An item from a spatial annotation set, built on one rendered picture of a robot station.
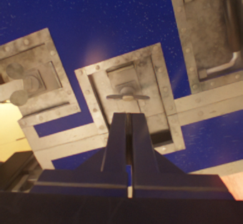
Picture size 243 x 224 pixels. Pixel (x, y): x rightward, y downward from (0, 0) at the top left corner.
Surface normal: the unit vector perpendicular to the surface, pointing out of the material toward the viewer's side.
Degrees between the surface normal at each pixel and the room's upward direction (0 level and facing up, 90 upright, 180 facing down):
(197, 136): 90
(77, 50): 90
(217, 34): 90
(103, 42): 90
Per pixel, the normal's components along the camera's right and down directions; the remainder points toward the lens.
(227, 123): -0.03, 0.30
